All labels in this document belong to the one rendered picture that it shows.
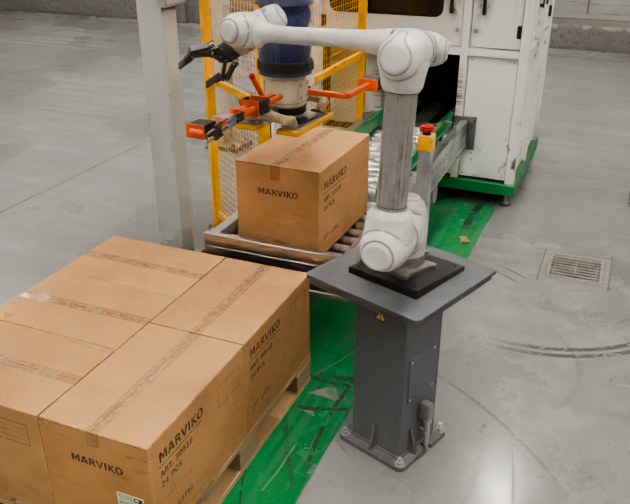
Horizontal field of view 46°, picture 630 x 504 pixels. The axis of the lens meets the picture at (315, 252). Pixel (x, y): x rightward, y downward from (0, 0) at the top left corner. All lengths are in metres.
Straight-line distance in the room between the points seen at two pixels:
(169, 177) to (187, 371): 1.92
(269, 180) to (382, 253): 0.98
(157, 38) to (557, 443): 2.73
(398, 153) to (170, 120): 2.07
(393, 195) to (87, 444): 1.20
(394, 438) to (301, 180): 1.11
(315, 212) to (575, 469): 1.44
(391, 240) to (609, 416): 1.47
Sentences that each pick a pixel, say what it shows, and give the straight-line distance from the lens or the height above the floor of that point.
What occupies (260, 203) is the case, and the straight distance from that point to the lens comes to 3.25.
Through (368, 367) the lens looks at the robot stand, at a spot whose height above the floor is 0.37.
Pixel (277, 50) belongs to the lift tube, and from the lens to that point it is 2.99.
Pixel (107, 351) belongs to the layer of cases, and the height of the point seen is 0.54.
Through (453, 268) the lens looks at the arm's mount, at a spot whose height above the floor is 0.77.
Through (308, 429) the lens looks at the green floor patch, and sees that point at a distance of 3.13.
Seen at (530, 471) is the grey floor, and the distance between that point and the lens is 3.06.
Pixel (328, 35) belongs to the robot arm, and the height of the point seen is 1.57.
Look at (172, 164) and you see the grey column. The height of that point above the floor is 0.63.
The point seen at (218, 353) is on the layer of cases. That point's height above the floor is 0.54.
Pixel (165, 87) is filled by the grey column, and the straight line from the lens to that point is 4.12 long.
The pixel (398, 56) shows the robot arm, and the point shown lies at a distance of 2.20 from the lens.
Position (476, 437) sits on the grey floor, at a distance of 3.16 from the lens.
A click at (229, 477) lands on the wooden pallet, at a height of 0.02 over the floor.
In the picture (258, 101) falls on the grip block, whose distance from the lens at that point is 2.86.
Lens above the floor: 1.98
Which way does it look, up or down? 26 degrees down
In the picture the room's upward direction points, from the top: straight up
